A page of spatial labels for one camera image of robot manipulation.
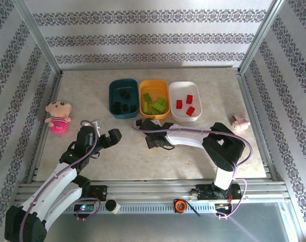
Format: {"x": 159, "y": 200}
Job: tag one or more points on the small pink white toy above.
{"x": 239, "y": 122}

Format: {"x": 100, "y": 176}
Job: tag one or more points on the lime green lego brick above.
{"x": 150, "y": 112}
{"x": 145, "y": 106}
{"x": 147, "y": 97}
{"x": 159, "y": 108}
{"x": 161, "y": 100}

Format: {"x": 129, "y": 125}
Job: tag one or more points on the dark teal plastic container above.
{"x": 132, "y": 88}

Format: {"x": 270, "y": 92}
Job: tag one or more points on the aluminium frame post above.
{"x": 41, "y": 40}
{"x": 259, "y": 37}

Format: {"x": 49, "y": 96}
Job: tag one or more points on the small black electronics board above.
{"x": 222, "y": 206}

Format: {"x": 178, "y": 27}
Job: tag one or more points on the white plastic container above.
{"x": 183, "y": 90}

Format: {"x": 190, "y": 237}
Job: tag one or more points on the small lit electronics board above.
{"x": 83, "y": 208}

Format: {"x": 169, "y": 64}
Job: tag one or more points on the grey metal panel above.
{"x": 142, "y": 229}

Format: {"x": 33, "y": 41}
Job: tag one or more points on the thin aluminium frame rail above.
{"x": 147, "y": 67}

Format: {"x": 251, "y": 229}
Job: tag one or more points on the wide aluminium mounting rail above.
{"x": 147, "y": 189}

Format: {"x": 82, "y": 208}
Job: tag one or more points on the round orange black device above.
{"x": 180, "y": 205}

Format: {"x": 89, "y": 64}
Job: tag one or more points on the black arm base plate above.
{"x": 99, "y": 193}
{"x": 200, "y": 192}

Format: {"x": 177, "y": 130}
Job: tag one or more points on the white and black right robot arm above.
{"x": 185, "y": 136}

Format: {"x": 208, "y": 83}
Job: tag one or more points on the black knob on white block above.
{"x": 112, "y": 205}

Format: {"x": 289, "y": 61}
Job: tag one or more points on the red lego brick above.
{"x": 179, "y": 104}
{"x": 190, "y": 111}
{"x": 189, "y": 99}

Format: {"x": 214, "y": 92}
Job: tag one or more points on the small black lego brick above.
{"x": 138, "y": 122}
{"x": 127, "y": 95}
{"x": 133, "y": 108}
{"x": 125, "y": 108}
{"x": 116, "y": 106}
{"x": 122, "y": 92}

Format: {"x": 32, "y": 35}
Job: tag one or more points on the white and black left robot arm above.
{"x": 59, "y": 176}

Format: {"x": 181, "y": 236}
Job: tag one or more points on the pink plush doll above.
{"x": 58, "y": 116}

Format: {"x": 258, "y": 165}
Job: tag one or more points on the yellow plastic container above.
{"x": 154, "y": 89}

